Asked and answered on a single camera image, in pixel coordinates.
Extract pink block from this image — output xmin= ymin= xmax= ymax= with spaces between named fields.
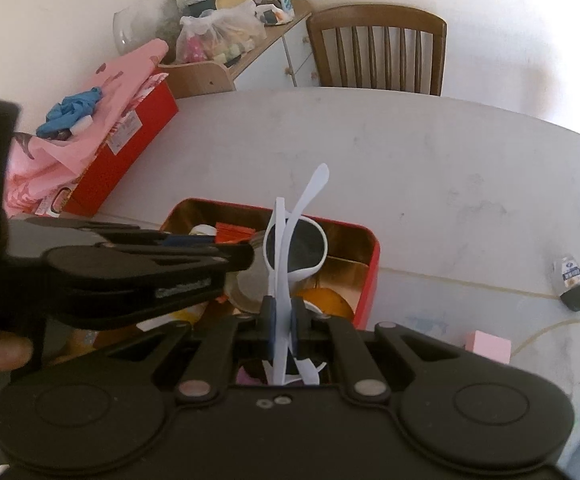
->
xmin=462 ymin=330 xmax=513 ymax=364

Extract white sunglasses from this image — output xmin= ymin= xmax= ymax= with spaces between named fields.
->
xmin=261 ymin=162 xmax=331 ymax=387

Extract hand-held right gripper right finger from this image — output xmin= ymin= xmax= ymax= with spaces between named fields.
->
xmin=291 ymin=297 xmax=475 ymax=404

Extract red candy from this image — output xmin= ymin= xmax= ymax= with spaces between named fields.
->
xmin=216 ymin=221 xmax=257 ymax=245

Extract large red carton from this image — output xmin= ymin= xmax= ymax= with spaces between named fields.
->
xmin=35 ymin=80 xmax=179 ymax=219

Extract white side cabinet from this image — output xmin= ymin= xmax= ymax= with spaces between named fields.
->
xmin=160 ymin=0 xmax=321 ymax=100

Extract round fish print placemat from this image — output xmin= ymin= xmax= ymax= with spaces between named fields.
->
xmin=510 ymin=317 xmax=580 ymax=461

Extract clear plastic bag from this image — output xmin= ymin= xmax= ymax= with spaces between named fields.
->
xmin=176 ymin=0 xmax=267 ymax=65

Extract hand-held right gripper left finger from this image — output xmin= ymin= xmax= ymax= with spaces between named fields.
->
xmin=82 ymin=296 xmax=277 ymax=404

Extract orange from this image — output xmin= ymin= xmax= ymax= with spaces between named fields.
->
xmin=292 ymin=287 xmax=355 ymax=322

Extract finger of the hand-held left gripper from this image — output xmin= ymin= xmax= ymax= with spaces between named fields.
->
xmin=44 ymin=241 xmax=257 ymax=332
xmin=24 ymin=216 xmax=217 ymax=250

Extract purple toy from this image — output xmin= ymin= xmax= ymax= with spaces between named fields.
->
xmin=237 ymin=360 xmax=271 ymax=387

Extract red tin box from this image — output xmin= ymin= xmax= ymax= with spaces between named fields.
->
xmin=160 ymin=198 xmax=381 ymax=333

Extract red box with pink cloth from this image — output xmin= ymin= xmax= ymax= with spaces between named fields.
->
xmin=4 ymin=39 xmax=169 ymax=212

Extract glass bowl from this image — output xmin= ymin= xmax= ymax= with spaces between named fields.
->
xmin=113 ymin=0 xmax=185 ymax=55

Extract wooden chair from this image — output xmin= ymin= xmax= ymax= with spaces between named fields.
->
xmin=306 ymin=4 xmax=448 ymax=97

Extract blue glove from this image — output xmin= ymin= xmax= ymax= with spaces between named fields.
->
xmin=36 ymin=86 xmax=104 ymax=139

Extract person's left hand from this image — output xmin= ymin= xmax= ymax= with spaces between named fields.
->
xmin=0 ymin=318 xmax=35 ymax=376

